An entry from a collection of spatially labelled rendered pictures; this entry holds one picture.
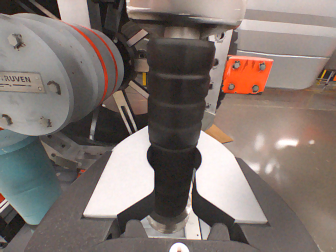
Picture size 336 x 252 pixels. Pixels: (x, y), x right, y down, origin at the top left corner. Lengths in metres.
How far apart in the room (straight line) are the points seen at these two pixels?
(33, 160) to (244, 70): 0.43
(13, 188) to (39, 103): 0.22
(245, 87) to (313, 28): 0.64
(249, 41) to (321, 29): 0.30
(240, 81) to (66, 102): 0.29
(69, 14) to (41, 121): 0.20
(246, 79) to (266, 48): 0.51
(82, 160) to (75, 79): 0.30
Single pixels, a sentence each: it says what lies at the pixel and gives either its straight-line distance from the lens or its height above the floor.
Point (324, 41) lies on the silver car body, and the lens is 0.99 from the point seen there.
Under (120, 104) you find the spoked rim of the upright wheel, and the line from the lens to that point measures 0.44.
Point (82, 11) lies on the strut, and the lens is 0.34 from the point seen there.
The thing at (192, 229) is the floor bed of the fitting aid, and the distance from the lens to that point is 0.92.
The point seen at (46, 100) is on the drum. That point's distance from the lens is 0.20.
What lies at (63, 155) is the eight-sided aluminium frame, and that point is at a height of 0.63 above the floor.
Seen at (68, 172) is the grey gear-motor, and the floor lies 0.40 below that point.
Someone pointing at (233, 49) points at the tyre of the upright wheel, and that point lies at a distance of 0.40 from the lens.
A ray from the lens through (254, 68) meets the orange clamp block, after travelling 0.33.
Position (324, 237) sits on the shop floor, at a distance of 1.36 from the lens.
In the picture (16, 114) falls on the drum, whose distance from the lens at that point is 0.24.
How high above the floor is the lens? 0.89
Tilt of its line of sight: 28 degrees down
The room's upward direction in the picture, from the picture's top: 3 degrees clockwise
